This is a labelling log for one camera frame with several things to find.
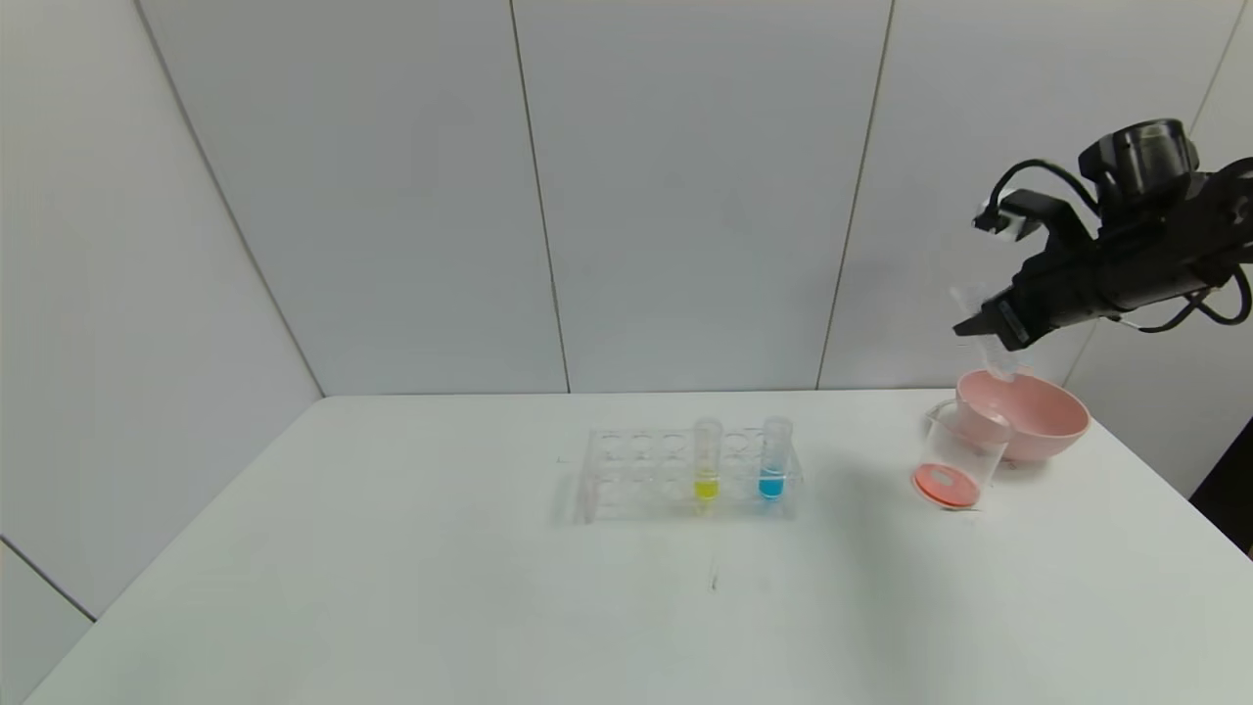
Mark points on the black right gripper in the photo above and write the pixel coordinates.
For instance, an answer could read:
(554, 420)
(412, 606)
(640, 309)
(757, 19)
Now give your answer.
(1014, 315)

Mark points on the test tube with red pigment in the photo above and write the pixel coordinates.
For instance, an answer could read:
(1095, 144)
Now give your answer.
(997, 360)

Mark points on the test tube with blue pigment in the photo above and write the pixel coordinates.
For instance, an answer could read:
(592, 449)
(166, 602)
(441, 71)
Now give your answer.
(771, 484)

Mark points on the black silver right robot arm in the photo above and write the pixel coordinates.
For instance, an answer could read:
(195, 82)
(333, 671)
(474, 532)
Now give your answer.
(1140, 157)

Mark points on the test tube with yellow pigment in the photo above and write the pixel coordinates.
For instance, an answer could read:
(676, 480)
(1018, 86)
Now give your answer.
(706, 485)

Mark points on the clear plastic test tube rack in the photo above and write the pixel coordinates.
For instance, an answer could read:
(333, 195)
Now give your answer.
(646, 480)

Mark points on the pink bowl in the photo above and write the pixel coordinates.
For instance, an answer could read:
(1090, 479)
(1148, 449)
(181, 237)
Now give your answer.
(1043, 416)

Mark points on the clear glass beaker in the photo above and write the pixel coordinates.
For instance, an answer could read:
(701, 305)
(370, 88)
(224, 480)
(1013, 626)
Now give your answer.
(950, 485)

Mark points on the white grey right wrist camera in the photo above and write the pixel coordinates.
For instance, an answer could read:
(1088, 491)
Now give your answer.
(1028, 211)

